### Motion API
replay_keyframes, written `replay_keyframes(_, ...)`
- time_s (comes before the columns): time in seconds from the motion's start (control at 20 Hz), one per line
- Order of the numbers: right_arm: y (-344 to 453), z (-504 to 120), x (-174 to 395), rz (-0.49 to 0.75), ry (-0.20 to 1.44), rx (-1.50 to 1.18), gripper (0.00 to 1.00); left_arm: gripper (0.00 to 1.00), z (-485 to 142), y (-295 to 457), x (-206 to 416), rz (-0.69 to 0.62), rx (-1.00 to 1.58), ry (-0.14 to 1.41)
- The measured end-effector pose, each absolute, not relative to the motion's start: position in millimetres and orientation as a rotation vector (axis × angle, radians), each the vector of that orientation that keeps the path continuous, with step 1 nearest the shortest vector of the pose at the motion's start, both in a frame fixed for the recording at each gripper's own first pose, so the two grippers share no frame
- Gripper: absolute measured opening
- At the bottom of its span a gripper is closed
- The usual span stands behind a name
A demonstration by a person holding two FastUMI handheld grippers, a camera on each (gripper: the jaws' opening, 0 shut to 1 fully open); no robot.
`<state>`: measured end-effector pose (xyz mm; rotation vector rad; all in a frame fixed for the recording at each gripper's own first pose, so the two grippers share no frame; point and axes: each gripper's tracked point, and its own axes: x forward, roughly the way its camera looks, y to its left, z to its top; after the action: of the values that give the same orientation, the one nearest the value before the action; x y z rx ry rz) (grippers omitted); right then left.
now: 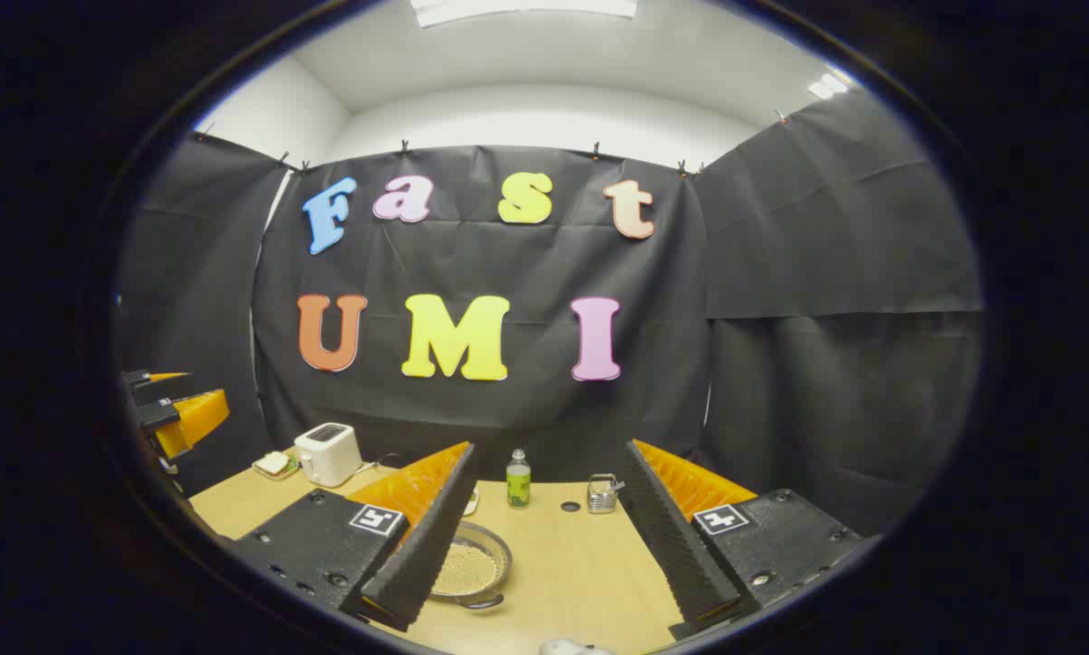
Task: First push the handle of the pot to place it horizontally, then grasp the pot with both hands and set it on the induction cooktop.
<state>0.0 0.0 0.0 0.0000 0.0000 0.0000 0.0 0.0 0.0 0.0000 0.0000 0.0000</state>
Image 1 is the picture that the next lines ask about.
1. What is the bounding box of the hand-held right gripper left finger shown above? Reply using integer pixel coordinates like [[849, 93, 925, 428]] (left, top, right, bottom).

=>
[[233, 442, 479, 633]]

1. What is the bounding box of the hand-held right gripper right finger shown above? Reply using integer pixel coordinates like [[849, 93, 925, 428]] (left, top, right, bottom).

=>
[[619, 439, 863, 640]]

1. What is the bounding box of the stainless steel pot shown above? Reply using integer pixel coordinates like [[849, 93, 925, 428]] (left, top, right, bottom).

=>
[[430, 520, 514, 610]]

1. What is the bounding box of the pile of soybeans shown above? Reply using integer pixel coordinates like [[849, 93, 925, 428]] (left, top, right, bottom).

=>
[[435, 543, 499, 597]]

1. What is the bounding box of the green tea bottle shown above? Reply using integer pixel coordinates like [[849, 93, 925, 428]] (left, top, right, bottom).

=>
[[506, 448, 532, 509]]

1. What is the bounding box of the white toaster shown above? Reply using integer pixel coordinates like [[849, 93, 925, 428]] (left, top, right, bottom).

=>
[[294, 423, 363, 488]]

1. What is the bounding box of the black backdrop cloth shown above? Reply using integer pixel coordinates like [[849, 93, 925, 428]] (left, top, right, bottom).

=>
[[116, 86, 983, 538]]

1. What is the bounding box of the metal wire basket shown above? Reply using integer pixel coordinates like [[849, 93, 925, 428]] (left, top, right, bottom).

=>
[[587, 473, 625, 515]]

